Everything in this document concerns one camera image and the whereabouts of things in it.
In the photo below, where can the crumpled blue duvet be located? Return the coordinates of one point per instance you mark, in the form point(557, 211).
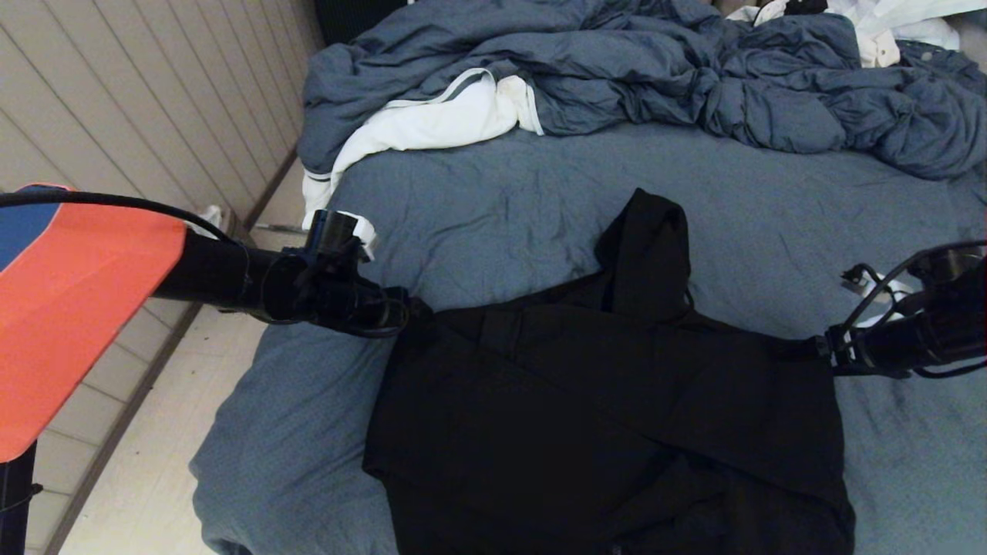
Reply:
point(617, 62)

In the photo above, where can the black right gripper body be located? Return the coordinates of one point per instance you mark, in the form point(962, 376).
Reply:
point(925, 339)

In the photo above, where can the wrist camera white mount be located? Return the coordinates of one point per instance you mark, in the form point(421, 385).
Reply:
point(887, 297)
point(366, 231)

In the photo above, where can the blue denim shirt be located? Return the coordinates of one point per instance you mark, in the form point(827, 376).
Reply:
point(937, 65)

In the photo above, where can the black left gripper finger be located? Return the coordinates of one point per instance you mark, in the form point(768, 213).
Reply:
point(418, 321)
point(420, 307)

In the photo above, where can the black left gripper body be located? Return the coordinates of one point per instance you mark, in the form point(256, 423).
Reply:
point(339, 297)

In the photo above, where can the white plastic bin bag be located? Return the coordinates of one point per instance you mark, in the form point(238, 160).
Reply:
point(210, 220)

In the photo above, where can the black zip hoodie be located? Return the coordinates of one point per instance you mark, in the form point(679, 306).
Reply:
point(617, 401)

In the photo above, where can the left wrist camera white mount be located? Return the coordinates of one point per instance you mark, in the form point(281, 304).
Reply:
point(366, 231)

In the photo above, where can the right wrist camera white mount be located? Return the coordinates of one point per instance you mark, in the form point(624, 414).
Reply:
point(887, 297)

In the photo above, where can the blue bed sheet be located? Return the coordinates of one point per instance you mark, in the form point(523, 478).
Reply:
point(501, 200)

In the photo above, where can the small black garment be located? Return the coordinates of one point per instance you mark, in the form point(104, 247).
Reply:
point(806, 6)

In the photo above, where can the thin metal rod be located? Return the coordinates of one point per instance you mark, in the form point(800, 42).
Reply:
point(281, 228)

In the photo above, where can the white crumpled clothes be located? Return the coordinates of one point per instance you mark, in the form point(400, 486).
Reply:
point(887, 21)

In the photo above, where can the white blanket with grey stripe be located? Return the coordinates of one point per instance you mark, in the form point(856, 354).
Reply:
point(432, 122)

